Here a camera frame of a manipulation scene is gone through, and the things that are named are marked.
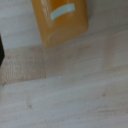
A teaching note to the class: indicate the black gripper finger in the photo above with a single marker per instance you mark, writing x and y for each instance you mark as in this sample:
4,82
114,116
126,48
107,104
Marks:
1,50

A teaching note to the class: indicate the orange sponge block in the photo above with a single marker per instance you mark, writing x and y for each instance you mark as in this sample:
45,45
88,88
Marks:
60,26

